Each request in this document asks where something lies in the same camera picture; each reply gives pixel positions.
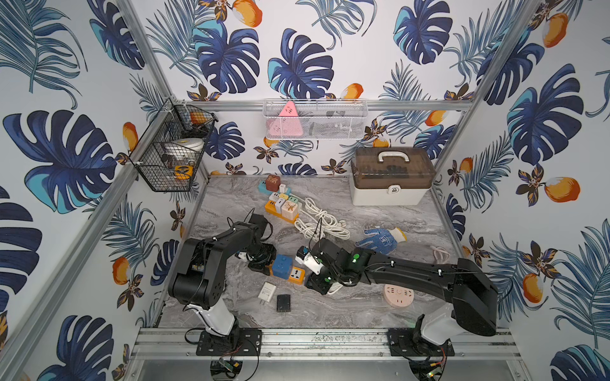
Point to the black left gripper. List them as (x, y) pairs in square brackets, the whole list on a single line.
[(262, 255)]

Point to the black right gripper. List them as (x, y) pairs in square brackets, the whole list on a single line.
[(314, 285)]

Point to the blue cube adapter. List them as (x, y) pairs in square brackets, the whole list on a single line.
[(282, 266)]

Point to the white charger plug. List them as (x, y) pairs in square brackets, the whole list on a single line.
[(267, 292)]

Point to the black charger plug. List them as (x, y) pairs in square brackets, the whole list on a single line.
[(283, 303)]

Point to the round pink power socket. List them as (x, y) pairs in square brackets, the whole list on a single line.
[(398, 297)]

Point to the orange power strip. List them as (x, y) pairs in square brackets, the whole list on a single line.
[(297, 276)]

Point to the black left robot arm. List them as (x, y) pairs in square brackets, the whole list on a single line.
[(197, 279)]

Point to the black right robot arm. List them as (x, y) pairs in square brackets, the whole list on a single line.
[(470, 297)]

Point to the white cube adapter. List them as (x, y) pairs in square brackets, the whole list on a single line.
[(305, 258)]

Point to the blue dotted work glove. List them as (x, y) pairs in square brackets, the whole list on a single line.
[(382, 241)]

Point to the brown cube adapter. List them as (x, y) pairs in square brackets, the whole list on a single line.
[(273, 183)]

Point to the white brown storage box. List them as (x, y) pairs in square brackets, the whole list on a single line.
[(390, 176)]

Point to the yellow tape measure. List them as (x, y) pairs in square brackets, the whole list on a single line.
[(184, 172)]

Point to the white item in basket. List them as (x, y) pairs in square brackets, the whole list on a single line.
[(184, 147)]

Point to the pink triangle object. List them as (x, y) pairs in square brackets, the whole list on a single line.
[(286, 124)]

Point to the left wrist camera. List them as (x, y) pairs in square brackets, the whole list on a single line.
[(260, 223)]

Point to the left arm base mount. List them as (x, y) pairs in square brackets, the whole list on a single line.
[(241, 342)]

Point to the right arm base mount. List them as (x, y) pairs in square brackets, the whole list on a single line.
[(407, 343)]

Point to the black wire basket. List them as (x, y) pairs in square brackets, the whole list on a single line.
[(172, 122)]

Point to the clear wall shelf basket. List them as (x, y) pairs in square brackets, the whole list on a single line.
[(328, 119)]

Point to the aluminium front rail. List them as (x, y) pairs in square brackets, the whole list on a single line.
[(320, 344)]

